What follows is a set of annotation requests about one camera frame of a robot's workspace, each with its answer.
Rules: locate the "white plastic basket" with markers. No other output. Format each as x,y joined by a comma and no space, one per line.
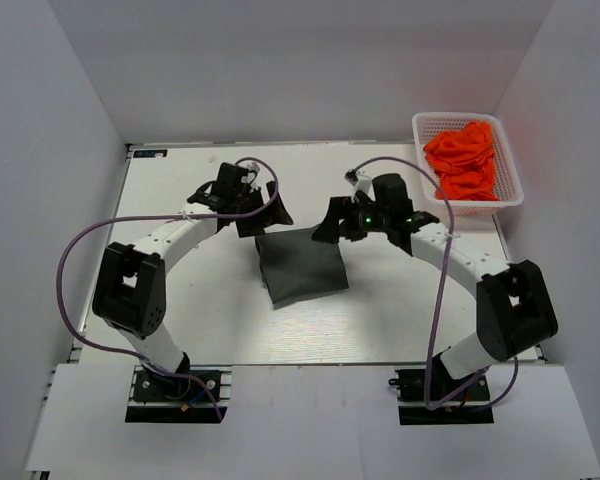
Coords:
507,186

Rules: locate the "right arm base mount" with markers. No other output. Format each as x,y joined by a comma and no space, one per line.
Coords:
466,408

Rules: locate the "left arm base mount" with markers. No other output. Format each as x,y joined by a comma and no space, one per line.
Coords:
156,400

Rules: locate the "dark grey t shirt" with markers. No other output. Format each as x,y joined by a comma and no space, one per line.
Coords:
295,268

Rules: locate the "blue label sticker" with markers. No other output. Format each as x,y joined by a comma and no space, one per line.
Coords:
150,153

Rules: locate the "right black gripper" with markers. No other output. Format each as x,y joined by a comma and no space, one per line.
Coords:
344,220

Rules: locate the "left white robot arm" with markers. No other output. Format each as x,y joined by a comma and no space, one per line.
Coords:
130,293

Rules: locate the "orange t shirt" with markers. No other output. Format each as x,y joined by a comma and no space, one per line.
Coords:
464,162

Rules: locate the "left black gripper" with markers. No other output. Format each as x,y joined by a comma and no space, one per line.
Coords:
259,210

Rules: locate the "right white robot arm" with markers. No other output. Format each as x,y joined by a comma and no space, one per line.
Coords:
513,309

